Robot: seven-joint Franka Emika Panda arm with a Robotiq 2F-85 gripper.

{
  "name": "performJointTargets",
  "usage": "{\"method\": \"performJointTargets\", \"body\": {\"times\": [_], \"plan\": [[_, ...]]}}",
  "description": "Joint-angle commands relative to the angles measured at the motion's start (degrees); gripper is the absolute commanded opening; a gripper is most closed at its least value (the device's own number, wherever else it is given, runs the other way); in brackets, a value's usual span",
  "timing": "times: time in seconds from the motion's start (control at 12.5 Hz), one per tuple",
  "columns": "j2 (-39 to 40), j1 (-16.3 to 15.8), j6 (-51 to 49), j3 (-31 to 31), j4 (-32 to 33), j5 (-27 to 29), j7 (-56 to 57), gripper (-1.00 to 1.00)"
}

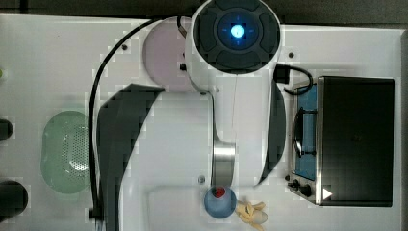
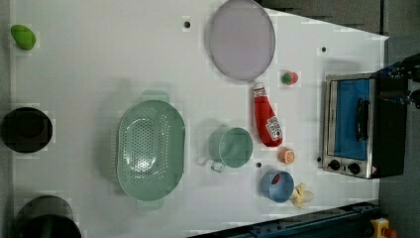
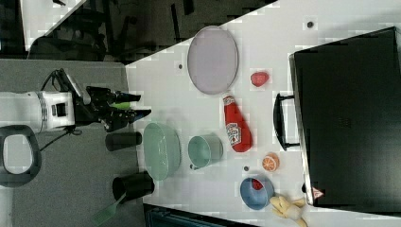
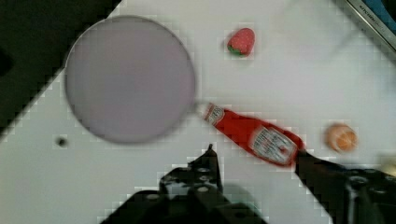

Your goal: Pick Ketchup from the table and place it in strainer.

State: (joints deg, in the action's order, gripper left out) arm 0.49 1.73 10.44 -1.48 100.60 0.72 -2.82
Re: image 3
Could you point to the plush orange slice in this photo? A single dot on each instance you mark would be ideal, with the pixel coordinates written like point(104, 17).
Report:
point(271, 162)

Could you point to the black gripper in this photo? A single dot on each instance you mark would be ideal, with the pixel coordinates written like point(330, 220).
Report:
point(100, 110)

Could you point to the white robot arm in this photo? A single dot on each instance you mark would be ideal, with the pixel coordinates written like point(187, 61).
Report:
point(56, 111)

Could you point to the lavender round plate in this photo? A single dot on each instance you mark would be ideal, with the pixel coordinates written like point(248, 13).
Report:
point(212, 60)

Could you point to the green mug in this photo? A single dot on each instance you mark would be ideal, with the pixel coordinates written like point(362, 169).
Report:
point(204, 150)

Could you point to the blue bowl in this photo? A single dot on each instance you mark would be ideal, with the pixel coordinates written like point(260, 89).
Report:
point(256, 199)

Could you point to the plush strawberry on table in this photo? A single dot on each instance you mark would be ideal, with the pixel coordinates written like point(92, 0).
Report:
point(258, 79)

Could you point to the black toaster oven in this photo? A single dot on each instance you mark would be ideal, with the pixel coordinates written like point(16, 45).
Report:
point(347, 97)

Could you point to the red plush ketchup bottle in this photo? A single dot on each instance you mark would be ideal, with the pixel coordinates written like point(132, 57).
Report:
point(238, 131)

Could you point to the green oval strainer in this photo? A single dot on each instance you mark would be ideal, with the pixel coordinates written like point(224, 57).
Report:
point(162, 151)

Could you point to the green spatula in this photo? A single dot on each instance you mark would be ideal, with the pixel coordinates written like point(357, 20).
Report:
point(105, 214)

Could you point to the black utensil holder cup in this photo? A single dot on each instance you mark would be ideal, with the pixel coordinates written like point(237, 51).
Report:
point(132, 187)

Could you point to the plush peeled banana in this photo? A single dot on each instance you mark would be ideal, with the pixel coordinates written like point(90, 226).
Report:
point(283, 208)

